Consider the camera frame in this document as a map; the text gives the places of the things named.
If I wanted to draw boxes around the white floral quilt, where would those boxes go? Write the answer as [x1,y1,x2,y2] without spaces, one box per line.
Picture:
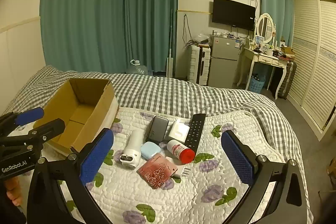
[8,107,289,224]

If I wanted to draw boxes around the dark suitcase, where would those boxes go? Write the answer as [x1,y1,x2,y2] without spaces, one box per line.
[277,60,297,99]

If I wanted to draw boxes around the hanging wall cables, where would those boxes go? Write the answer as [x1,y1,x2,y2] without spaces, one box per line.
[182,14,193,48]

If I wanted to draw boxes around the cream louvred wardrobe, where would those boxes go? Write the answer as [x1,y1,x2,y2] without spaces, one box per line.
[286,0,336,142]

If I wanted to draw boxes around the brown cardboard box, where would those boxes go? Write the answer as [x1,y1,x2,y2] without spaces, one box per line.
[33,78,120,159]

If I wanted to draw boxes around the white suitcase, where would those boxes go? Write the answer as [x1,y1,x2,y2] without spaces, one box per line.
[188,44,212,85]

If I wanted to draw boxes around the white charger adapter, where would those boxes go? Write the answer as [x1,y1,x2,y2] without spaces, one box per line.
[168,119,190,141]

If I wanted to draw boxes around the black remote control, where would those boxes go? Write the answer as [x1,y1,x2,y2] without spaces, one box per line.
[184,113,206,152]

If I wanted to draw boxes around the blue plastic basket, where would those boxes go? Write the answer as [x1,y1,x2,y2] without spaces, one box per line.
[248,74,266,94]

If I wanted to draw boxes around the grey checkered bed sheet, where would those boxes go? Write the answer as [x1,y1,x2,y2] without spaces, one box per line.
[0,65,314,224]

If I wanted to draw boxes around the grey refrigerator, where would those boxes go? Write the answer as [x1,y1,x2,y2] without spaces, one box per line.
[209,35,242,88]

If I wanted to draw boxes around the person's left hand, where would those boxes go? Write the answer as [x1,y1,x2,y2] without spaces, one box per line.
[7,178,22,207]

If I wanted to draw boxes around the black wall television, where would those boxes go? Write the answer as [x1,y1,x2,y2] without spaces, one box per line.
[212,0,256,31]

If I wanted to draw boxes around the green curtain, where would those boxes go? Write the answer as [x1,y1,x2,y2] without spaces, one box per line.
[39,0,127,73]
[123,0,179,75]

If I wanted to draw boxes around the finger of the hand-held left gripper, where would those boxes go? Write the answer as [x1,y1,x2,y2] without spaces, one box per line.
[0,107,45,134]
[0,119,66,154]

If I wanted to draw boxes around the white oval mirror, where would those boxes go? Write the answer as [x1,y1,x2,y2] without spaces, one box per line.
[256,13,276,44]

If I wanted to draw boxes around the pink floral packet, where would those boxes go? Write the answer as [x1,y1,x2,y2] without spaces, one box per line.
[136,153,178,190]

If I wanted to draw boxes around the light blue case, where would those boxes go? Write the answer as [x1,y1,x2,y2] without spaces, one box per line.
[140,141,161,161]

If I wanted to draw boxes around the white mop pole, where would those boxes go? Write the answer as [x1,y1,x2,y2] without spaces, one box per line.
[165,9,175,76]

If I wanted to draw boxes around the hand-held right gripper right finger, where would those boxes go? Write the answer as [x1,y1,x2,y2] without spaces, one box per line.
[221,130,307,224]

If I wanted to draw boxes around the white bottle with red cap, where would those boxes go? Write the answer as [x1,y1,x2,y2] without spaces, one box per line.
[167,139,196,164]

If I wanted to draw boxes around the clear water jug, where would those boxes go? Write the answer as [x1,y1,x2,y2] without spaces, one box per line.
[125,59,150,75]

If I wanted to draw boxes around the white vanity desk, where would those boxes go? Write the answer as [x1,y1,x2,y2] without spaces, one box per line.
[236,44,289,100]

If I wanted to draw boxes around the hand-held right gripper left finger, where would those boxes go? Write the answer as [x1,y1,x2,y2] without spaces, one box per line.
[27,128,114,224]

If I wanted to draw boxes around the light blue curtain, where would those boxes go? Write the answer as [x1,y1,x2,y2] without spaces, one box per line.
[259,0,294,47]

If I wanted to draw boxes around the black power bank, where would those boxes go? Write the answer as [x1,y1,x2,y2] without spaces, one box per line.
[145,115,169,143]

